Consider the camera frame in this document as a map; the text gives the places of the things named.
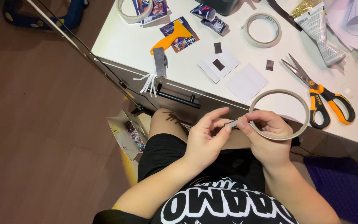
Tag person's left hand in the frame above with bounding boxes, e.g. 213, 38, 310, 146
184, 107, 233, 174

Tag dark brown strip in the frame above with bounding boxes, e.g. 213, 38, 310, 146
265, 0, 304, 32

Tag squeezed white glue tube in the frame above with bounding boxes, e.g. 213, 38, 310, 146
294, 1, 347, 67

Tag black drawer handle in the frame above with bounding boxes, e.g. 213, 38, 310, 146
156, 83, 201, 110

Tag thin tape ring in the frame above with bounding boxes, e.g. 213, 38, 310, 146
248, 89, 311, 141

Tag white paper square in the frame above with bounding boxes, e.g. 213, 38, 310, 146
225, 63, 270, 105

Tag silver metal stand pole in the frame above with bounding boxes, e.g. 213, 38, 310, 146
25, 0, 155, 117

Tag orange plastic scraper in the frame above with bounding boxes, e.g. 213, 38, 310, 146
150, 20, 193, 56

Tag grey desk drawer front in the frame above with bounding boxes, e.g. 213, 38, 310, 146
93, 57, 252, 126

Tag stack of printed cards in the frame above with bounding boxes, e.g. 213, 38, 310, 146
132, 0, 169, 26

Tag bunch of white paper strips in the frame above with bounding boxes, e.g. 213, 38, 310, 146
133, 72, 158, 98

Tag clear tape roll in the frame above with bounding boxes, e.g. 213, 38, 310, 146
242, 13, 282, 49

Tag person's bare leg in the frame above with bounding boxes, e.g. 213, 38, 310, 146
148, 108, 192, 144

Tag printed colourful card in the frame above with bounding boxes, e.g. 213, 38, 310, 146
159, 16, 200, 54

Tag purple floor mat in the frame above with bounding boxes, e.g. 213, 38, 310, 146
303, 156, 358, 224

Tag folded white paper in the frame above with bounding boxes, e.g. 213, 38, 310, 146
197, 49, 241, 84

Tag dark green container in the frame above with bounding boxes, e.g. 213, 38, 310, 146
195, 0, 240, 17

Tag grey metal strip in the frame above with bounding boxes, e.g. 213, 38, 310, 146
153, 47, 168, 78

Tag rolled printed card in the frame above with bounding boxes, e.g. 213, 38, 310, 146
201, 16, 230, 37
190, 4, 217, 22

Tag white paper bag with scraps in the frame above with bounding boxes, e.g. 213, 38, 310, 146
107, 109, 150, 162

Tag wide beige tape roll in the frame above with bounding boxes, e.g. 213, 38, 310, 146
116, 0, 154, 25

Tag orange and black scissors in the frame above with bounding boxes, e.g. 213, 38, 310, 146
281, 53, 356, 130

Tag person's right hand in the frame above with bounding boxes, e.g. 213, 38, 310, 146
237, 110, 294, 170

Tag person's black shorts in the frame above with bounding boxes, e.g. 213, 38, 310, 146
137, 133, 266, 195

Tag bag of gold glitter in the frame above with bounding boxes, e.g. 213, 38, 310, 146
290, 0, 323, 18

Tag person's black printed shirt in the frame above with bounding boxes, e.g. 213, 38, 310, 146
93, 176, 299, 224

